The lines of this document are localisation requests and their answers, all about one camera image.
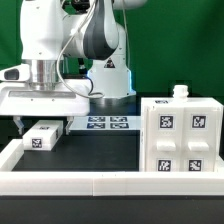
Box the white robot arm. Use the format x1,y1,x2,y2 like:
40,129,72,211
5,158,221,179
0,0,147,128

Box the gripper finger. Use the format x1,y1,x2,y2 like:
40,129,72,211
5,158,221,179
13,116,24,135
65,116,74,135

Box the white cabinet top block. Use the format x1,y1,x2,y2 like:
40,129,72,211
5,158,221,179
23,120,63,151

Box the white obstacle wall fence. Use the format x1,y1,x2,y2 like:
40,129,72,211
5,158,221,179
0,139,224,196

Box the black cables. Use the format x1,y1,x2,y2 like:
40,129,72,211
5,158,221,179
63,73,88,81

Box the white base tag plate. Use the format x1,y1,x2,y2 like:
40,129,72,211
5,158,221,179
70,116,141,131

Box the white cabinet door panel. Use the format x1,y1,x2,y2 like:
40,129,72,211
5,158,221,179
146,106,183,172
181,103,222,172

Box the white cabinet body box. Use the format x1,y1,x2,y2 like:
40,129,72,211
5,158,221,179
139,85,223,172

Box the grey hanging cable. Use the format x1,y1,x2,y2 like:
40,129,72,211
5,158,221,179
55,0,105,100

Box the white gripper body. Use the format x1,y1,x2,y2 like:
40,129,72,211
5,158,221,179
0,64,90,117

